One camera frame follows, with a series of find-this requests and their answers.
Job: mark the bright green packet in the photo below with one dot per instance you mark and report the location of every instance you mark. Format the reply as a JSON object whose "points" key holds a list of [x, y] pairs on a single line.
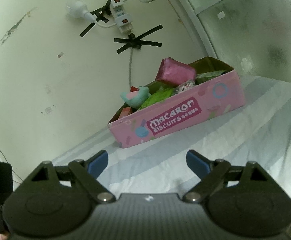
{"points": [[158, 97]]}

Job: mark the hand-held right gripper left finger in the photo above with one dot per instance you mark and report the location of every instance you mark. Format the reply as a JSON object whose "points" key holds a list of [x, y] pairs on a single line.
{"points": [[98, 161]]}

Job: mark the pink biscuit box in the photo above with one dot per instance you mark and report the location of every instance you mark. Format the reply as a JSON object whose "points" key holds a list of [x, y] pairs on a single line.
{"points": [[185, 115]]}

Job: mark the white plug adapter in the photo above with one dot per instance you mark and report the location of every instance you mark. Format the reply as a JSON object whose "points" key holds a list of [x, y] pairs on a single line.
{"points": [[79, 9]]}

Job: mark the white label on glass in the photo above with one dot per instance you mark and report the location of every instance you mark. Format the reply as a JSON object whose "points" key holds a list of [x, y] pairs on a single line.
{"points": [[221, 15]]}

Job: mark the orange small box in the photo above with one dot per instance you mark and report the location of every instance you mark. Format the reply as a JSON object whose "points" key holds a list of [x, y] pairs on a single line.
{"points": [[125, 113]]}

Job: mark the white patterned small packet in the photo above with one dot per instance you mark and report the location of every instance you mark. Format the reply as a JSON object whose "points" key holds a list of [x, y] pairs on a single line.
{"points": [[186, 87]]}

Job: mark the green carton with blue end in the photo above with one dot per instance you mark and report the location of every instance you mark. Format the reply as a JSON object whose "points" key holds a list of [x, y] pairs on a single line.
{"points": [[209, 75]]}

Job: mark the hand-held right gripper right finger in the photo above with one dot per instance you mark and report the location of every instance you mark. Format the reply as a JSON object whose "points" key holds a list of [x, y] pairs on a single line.
{"points": [[195, 162]]}

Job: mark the white power strip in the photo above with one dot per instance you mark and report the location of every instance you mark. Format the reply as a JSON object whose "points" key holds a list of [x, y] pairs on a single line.
{"points": [[120, 16]]}

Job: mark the pink foil packet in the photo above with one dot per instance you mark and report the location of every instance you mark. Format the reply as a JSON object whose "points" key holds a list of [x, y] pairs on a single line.
{"points": [[174, 73]]}

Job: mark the black tape strip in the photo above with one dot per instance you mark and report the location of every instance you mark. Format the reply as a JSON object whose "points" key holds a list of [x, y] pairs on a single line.
{"points": [[148, 33], [150, 43], [87, 30]]}

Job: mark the teal and pink plush toy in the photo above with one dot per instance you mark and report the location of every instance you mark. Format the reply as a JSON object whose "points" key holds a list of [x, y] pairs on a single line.
{"points": [[135, 97]]}

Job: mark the white bed sheet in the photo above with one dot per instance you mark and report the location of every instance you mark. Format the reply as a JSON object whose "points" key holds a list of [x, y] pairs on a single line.
{"points": [[235, 142]]}

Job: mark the crossed black tape strips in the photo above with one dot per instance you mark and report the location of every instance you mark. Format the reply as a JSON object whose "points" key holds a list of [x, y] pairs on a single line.
{"points": [[101, 13]]}

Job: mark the white window frame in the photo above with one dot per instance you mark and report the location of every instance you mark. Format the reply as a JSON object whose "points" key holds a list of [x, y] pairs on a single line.
{"points": [[193, 20]]}

